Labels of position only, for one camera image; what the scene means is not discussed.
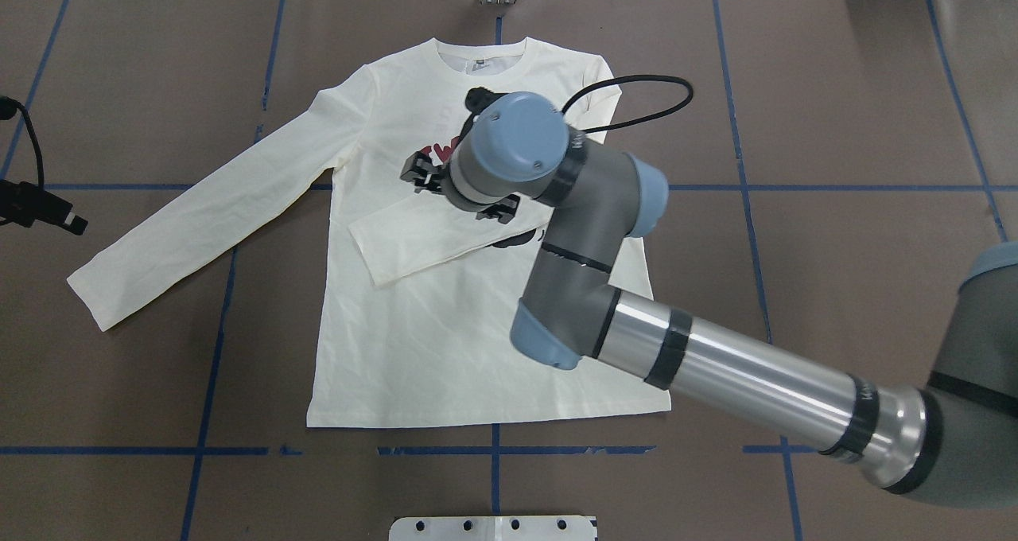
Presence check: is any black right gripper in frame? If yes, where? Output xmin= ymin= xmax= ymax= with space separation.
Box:
xmin=400 ymin=150 xmax=520 ymax=224

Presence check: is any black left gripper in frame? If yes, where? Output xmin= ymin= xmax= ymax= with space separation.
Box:
xmin=1 ymin=180 xmax=88 ymax=235

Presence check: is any cream long-sleeve cat shirt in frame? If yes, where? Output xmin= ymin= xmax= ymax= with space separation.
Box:
xmin=67 ymin=37 xmax=671 ymax=429

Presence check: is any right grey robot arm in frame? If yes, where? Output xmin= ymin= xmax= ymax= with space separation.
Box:
xmin=399 ymin=88 xmax=1016 ymax=509

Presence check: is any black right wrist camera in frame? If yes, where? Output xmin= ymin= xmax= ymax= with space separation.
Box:
xmin=464 ymin=87 xmax=505 ymax=116

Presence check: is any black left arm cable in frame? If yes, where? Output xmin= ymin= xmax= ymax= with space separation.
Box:
xmin=0 ymin=95 xmax=46 ymax=188

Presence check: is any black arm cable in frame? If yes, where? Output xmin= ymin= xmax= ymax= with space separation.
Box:
xmin=561 ymin=75 xmax=694 ymax=136
xmin=0 ymin=95 xmax=46 ymax=188

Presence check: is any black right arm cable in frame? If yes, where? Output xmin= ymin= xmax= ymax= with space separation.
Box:
xmin=561 ymin=75 xmax=694 ymax=136

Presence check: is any white camera mast base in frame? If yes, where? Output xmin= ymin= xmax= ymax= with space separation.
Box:
xmin=388 ymin=515 xmax=599 ymax=540

